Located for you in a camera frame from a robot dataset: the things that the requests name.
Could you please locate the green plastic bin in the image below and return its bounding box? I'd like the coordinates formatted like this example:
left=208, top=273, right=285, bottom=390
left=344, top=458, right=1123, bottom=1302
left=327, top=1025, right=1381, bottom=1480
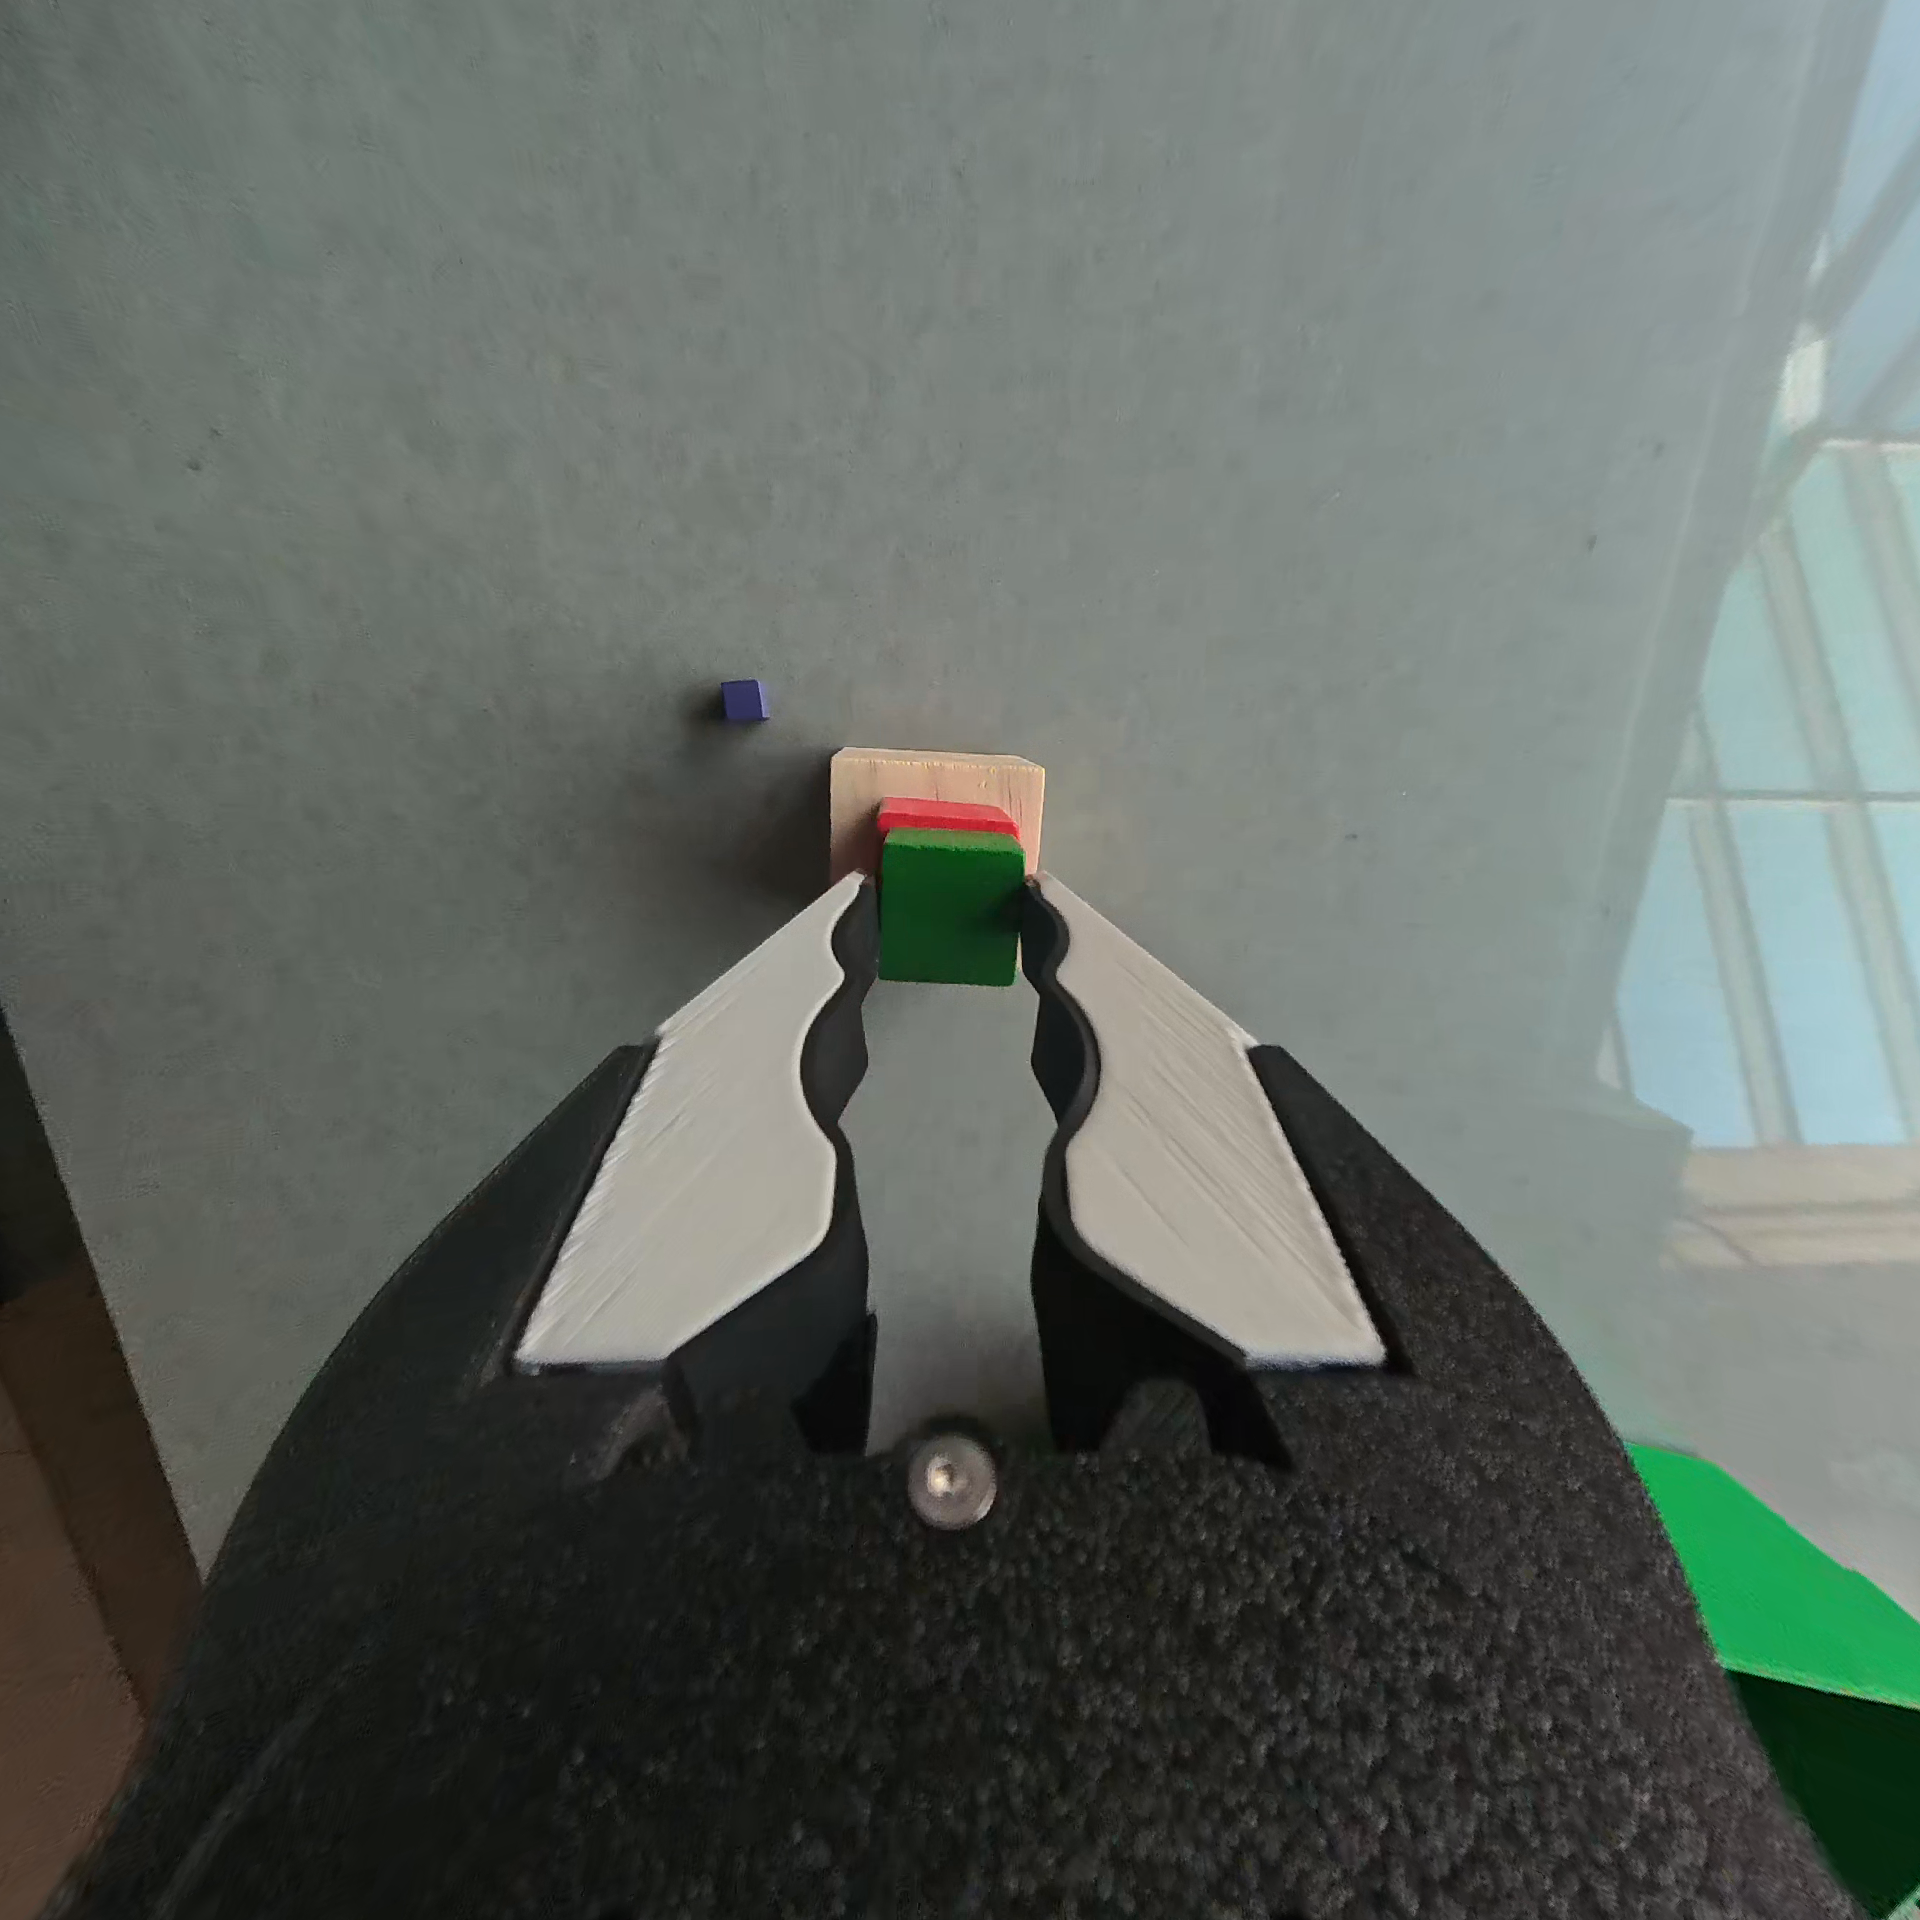
left=1625, top=1438, right=1920, bottom=1907

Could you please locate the large plain wooden cube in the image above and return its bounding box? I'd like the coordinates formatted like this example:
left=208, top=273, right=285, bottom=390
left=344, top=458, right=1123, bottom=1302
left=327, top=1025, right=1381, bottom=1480
left=831, top=744, right=1051, bottom=891

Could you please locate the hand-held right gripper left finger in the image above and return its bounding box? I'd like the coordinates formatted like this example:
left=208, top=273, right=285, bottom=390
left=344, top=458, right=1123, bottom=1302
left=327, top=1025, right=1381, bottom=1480
left=513, top=872, right=874, bottom=1452

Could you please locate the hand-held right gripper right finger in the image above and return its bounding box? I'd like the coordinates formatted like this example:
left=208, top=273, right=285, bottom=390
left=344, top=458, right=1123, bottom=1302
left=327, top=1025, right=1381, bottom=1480
left=1025, top=872, right=1389, bottom=1471

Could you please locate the small dark green wooden cube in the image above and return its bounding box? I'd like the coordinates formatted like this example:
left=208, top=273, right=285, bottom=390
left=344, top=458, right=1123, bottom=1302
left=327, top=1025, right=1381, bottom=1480
left=874, top=827, right=1026, bottom=987

